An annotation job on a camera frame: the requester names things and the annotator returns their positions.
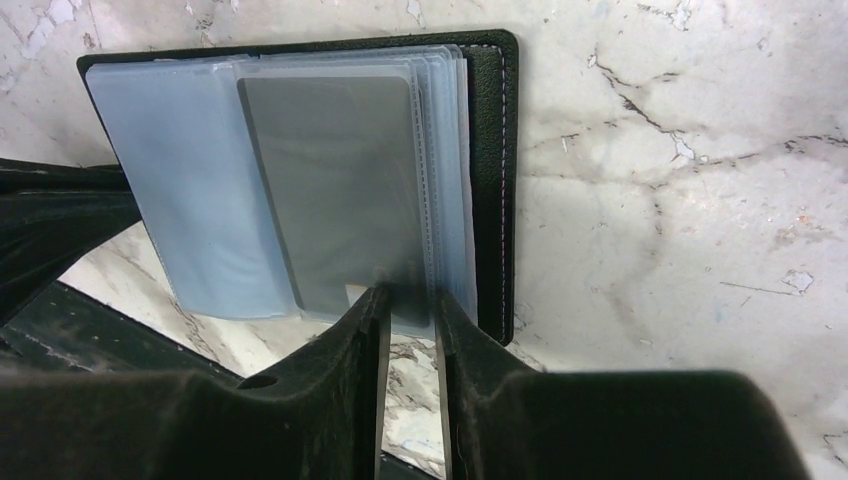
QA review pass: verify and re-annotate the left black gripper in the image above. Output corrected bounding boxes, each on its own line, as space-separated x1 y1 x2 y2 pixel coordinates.
1 159 141 325

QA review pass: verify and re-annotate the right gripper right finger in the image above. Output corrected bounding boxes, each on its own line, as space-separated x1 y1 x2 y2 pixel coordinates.
433 292 809 479

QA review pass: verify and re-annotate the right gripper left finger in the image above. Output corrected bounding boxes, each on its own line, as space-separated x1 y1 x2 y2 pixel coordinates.
1 288 390 479

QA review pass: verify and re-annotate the black leather card holder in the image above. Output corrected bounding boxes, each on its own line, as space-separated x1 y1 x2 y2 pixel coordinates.
76 29 519 346

